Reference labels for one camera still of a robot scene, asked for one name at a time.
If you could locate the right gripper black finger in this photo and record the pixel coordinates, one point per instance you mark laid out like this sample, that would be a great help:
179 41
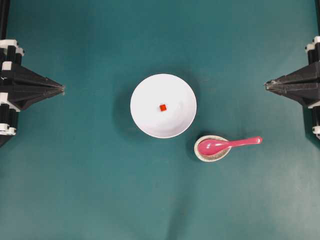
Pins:
307 74
297 92

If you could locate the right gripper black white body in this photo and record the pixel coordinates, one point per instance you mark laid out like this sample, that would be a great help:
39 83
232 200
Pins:
313 55

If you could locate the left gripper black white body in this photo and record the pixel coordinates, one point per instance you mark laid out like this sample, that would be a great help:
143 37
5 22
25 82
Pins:
10 53

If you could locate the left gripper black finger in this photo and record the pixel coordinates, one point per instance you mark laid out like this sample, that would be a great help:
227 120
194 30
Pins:
24 75
23 97

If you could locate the pink plastic spoon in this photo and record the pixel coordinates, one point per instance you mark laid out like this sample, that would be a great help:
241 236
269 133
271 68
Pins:
213 146

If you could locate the small red block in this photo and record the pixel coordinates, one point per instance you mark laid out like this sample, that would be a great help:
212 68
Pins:
163 107

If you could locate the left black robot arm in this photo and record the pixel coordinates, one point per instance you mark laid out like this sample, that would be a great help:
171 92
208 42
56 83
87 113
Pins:
4 14

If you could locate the large white bowl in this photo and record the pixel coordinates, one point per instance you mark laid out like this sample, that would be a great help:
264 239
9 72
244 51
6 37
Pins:
159 89

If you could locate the small speckled ceramic dish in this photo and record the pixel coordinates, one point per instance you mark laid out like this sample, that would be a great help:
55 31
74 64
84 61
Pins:
210 158

